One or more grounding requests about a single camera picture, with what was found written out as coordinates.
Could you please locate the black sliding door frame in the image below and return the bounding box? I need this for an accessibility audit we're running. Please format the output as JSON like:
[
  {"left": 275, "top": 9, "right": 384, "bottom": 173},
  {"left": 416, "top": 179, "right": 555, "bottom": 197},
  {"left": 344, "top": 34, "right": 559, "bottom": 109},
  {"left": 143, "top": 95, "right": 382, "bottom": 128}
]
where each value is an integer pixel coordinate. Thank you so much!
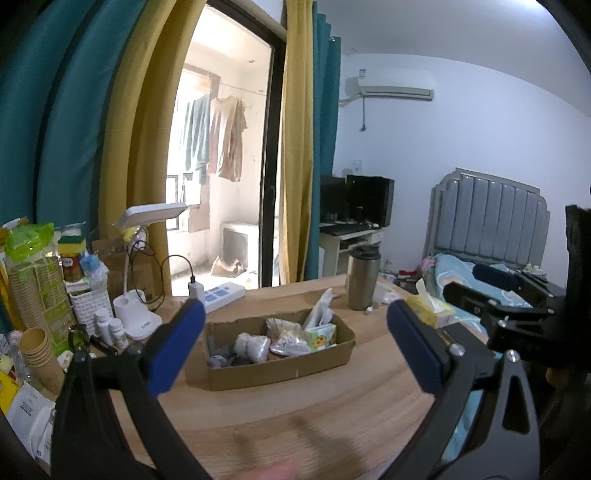
[{"left": 208, "top": 0, "right": 288, "bottom": 289}]

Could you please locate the white fluffy cloth roll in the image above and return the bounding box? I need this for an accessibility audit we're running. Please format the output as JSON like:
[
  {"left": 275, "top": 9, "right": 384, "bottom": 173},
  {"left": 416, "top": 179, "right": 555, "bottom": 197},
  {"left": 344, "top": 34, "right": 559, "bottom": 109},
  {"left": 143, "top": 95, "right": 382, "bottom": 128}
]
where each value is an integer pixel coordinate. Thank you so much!
[{"left": 233, "top": 332, "right": 271, "bottom": 365}]

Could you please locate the white plastic basket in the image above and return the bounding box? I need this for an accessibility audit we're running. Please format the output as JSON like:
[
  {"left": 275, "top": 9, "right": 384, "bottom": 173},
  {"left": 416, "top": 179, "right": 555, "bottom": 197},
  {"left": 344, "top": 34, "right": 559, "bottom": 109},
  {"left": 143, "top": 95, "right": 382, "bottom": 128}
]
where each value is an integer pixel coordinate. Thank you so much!
[{"left": 68, "top": 279, "right": 115, "bottom": 326}]

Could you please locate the white power strip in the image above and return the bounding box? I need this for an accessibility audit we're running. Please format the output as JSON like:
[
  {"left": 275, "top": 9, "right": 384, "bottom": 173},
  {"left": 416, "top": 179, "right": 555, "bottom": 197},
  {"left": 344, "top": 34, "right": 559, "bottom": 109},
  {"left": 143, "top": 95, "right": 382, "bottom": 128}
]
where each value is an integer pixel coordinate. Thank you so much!
[{"left": 201, "top": 282, "right": 246, "bottom": 315}]

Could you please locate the white air conditioner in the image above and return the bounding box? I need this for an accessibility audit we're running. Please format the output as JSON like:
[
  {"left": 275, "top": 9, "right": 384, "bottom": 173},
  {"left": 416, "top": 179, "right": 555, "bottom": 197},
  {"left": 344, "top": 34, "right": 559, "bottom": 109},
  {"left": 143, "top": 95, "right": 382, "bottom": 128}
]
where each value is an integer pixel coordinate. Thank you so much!
[{"left": 344, "top": 69, "right": 435, "bottom": 103}]

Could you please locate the red label jar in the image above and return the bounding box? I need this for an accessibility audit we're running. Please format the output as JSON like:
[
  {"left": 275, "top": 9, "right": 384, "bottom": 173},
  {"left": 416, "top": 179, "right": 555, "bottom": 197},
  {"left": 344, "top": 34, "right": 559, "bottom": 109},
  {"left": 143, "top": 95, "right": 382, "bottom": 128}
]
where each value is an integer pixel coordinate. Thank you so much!
[{"left": 60, "top": 254, "right": 86, "bottom": 283}]

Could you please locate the cardboard scrap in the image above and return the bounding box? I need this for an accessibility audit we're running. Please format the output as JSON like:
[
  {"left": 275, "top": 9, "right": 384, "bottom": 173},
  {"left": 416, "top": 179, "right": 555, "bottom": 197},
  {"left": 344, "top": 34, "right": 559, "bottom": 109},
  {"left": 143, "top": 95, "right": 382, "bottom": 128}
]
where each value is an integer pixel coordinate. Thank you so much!
[{"left": 210, "top": 258, "right": 245, "bottom": 278}]

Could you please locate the green tissue pack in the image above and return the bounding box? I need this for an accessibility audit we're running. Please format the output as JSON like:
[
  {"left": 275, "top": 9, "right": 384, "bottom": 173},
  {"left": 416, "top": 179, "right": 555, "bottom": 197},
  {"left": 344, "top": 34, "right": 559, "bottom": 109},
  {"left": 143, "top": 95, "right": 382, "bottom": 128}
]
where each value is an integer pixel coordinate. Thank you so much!
[{"left": 302, "top": 323, "right": 338, "bottom": 352}]

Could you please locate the outdoor air conditioner unit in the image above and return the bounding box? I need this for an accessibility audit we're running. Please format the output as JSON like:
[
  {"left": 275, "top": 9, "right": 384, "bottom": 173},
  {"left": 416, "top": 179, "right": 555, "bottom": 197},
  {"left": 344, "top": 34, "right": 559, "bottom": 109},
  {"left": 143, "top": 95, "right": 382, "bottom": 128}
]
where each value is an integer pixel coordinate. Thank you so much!
[{"left": 221, "top": 222, "right": 260, "bottom": 273}]

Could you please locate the clear bag of cotton swabs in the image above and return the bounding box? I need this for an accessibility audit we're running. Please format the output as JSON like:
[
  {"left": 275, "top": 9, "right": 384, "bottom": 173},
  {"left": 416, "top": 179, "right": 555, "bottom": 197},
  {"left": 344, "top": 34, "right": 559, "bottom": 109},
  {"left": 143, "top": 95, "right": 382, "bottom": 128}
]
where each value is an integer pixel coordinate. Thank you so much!
[{"left": 265, "top": 318, "right": 311, "bottom": 358}]

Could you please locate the teal hanging shirt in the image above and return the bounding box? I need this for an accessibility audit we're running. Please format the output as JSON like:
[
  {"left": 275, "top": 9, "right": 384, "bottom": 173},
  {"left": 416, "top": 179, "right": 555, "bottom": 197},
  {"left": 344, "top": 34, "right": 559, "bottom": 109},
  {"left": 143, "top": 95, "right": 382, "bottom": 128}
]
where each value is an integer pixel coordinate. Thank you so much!
[{"left": 182, "top": 95, "right": 213, "bottom": 185}]

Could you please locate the black monitor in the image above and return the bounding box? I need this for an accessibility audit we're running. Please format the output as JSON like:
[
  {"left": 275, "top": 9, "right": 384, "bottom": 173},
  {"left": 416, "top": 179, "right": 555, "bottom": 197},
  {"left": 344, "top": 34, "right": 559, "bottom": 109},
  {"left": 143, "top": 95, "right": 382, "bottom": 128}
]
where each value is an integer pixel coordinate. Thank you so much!
[{"left": 345, "top": 174, "right": 395, "bottom": 228}]

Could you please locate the black computer tower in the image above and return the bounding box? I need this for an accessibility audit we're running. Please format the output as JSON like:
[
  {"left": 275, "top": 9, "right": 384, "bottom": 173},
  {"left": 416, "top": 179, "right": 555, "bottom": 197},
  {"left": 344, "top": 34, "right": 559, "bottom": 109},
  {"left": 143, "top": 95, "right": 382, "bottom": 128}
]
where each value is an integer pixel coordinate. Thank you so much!
[{"left": 320, "top": 175, "right": 347, "bottom": 222}]

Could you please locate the cardboard box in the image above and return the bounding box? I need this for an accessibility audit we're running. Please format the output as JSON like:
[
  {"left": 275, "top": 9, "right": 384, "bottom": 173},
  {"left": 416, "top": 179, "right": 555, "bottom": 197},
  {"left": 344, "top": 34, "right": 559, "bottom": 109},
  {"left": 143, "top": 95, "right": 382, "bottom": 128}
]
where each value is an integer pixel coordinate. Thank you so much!
[{"left": 185, "top": 305, "right": 357, "bottom": 392}]

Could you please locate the yellow packet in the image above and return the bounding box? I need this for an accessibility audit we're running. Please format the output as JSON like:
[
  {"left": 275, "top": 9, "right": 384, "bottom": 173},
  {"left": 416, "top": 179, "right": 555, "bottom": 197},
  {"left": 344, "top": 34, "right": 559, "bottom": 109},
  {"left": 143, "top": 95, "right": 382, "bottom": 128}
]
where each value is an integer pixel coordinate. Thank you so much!
[{"left": 0, "top": 369, "right": 21, "bottom": 416}]

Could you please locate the pack of scouring sponges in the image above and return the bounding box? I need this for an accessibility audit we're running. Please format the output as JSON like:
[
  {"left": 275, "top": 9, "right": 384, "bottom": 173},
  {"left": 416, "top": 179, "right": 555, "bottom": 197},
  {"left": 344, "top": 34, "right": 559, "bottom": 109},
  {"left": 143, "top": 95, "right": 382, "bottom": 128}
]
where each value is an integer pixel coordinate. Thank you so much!
[{"left": 56, "top": 234, "right": 88, "bottom": 254}]

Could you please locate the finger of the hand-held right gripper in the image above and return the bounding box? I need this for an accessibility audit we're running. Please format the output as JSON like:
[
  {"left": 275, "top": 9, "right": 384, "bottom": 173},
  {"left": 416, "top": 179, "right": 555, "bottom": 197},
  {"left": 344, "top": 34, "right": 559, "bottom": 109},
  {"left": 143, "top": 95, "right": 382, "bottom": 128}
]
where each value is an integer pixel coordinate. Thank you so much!
[
  {"left": 442, "top": 281, "right": 556, "bottom": 355},
  {"left": 472, "top": 263, "right": 568, "bottom": 309}
]

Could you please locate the grey padded headboard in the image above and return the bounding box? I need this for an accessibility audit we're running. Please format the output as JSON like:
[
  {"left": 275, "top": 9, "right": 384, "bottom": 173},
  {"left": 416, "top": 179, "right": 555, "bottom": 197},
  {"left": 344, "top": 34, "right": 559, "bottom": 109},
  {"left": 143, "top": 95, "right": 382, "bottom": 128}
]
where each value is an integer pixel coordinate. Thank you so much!
[{"left": 429, "top": 167, "right": 552, "bottom": 271}]

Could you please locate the green pack of paper cups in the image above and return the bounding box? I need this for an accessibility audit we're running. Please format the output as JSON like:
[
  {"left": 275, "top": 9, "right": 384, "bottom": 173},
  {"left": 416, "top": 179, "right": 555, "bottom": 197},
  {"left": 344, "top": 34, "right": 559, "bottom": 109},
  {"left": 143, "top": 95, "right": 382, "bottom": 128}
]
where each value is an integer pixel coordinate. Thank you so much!
[{"left": 4, "top": 222, "right": 77, "bottom": 356}]

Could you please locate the black charging cable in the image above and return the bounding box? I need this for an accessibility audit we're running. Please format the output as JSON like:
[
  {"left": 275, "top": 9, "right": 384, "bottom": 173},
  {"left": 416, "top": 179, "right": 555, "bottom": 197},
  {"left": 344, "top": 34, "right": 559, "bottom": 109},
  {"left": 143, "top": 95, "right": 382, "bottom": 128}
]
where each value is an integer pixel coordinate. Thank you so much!
[{"left": 127, "top": 240, "right": 197, "bottom": 310}]

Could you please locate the brown paper bag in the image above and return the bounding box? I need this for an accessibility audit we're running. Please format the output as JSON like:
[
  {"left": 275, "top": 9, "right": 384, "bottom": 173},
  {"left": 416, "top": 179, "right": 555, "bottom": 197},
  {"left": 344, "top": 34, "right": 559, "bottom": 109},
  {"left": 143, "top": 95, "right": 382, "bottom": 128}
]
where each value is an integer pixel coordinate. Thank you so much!
[{"left": 91, "top": 237, "right": 158, "bottom": 301}]

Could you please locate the black pen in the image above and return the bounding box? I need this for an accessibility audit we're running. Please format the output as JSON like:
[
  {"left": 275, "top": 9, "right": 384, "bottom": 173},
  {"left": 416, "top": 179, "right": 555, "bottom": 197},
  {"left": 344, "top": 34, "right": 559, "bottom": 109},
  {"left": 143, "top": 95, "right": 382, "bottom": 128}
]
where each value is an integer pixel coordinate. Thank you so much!
[{"left": 88, "top": 335, "right": 122, "bottom": 356}]

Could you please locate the black keyboard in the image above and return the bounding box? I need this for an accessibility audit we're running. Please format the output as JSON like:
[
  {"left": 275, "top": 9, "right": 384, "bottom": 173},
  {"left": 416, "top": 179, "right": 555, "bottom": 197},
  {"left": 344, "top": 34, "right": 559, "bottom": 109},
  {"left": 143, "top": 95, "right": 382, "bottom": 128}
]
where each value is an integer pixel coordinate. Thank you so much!
[{"left": 320, "top": 222, "right": 370, "bottom": 236}]

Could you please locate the yellow tissue box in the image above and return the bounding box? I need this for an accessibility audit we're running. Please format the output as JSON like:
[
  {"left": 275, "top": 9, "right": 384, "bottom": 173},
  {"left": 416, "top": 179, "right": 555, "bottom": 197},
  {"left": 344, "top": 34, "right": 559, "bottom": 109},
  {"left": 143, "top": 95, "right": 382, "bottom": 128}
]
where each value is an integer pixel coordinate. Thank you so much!
[{"left": 406, "top": 279, "right": 455, "bottom": 329}]

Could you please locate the yellow curtain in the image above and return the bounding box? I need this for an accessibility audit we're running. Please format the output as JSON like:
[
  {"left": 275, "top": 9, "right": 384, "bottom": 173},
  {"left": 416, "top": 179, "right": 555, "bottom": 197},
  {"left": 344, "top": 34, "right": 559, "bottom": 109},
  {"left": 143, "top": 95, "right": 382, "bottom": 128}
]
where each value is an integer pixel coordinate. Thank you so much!
[
  {"left": 97, "top": 0, "right": 208, "bottom": 296},
  {"left": 279, "top": 0, "right": 321, "bottom": 287}
]

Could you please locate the steel tumbler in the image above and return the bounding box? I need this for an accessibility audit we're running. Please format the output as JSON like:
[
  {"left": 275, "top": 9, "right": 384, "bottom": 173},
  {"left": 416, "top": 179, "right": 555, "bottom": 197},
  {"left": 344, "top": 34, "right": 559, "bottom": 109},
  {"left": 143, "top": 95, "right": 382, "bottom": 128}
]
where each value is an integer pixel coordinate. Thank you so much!
[{"left": 345, "top": 244, "right": 382, "bottom": 311}]

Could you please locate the stack of brown paper cups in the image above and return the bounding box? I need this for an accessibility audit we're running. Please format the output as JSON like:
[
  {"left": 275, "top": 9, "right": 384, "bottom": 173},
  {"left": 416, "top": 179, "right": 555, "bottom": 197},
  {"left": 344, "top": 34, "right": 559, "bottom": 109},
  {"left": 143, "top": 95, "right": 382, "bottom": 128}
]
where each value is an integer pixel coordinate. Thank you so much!
[{"left": 18, "top": 328, "right": 65, "bottom": 393}]

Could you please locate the teal curtain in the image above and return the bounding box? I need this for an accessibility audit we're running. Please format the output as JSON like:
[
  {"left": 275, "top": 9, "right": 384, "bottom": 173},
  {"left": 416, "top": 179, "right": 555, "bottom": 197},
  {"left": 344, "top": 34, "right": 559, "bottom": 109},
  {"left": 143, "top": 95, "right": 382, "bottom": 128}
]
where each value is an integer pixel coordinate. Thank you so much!
[
  {"left": 0, "top": 0, "right": 148, "bottom": 333},
  {"left": 311, "top": 0, "right": 343, "bottom": 280}
]

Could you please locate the crumpled clear plastic wrap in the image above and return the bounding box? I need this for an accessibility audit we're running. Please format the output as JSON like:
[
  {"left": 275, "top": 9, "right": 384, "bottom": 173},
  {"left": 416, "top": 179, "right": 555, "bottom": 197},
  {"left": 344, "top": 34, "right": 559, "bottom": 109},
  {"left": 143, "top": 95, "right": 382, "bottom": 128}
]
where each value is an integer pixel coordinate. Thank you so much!
[{"left": 369, "top": 277, "right": 402, "bottom": 308}]

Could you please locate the beige hanging shirt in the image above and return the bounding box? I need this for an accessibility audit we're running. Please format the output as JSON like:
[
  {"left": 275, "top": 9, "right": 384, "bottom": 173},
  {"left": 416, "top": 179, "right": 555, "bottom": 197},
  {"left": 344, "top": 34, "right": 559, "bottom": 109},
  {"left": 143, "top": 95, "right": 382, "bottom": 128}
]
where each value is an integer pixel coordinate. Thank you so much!
[{"left": 208, "top": 95, "right": 249, "bottom": 183}]

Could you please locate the blue white packet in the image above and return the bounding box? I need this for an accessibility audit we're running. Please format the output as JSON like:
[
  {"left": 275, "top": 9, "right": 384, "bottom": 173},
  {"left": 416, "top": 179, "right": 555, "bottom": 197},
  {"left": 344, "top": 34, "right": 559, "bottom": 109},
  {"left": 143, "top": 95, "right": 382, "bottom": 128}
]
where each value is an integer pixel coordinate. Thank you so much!
[{"left": 79, "top": 253, "right": 109, "bottom": 287}]

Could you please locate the blue printed blanket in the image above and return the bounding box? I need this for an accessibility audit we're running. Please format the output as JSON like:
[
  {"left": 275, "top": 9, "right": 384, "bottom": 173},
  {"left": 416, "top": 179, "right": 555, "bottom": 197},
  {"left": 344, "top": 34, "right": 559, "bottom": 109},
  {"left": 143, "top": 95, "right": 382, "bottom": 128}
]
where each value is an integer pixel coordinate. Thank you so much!
[{"left": 422, "top": 254, "right": 532, "bottom": 310}]

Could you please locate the white desk lamp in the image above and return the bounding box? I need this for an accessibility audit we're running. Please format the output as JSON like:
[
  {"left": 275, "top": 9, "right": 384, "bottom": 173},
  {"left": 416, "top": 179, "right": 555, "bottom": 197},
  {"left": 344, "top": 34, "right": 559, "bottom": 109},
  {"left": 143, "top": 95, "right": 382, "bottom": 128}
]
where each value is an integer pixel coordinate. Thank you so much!
[{"left": 112, "top": 202, "right": 189, "bottom": 339}]

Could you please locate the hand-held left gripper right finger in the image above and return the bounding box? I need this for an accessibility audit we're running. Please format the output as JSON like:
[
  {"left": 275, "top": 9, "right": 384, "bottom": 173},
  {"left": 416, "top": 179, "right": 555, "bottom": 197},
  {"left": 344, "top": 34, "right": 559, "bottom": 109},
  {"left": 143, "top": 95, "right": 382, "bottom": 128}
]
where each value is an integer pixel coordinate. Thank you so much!
[{"left": 383, "top": 299, "right": 542, "bottom": 480}]

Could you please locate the white plastic pouch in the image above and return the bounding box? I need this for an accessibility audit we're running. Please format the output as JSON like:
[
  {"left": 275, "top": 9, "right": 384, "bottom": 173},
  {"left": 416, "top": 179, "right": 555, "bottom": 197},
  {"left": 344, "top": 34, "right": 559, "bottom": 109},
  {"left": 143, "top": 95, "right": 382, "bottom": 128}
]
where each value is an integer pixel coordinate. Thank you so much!
[{"left": 7, "top": 383, "right": 58, "bottom": 464}]

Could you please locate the white computer desk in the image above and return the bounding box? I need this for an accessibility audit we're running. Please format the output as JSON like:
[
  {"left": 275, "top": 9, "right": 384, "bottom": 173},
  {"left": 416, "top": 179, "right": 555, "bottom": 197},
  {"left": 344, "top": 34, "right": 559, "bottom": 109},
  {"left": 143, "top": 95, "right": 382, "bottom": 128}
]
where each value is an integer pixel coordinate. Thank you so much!
[{"left": 318, "top": 226, "right": 387, "bottom": 280}]

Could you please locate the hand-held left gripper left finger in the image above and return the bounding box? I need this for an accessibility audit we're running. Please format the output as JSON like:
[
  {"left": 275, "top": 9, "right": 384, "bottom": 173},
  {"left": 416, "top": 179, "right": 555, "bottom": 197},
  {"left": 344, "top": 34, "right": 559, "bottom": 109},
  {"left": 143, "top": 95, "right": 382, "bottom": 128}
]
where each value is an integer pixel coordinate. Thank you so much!
[{"left": 50, "top": 298, "right": 208, "bottom": 480}]

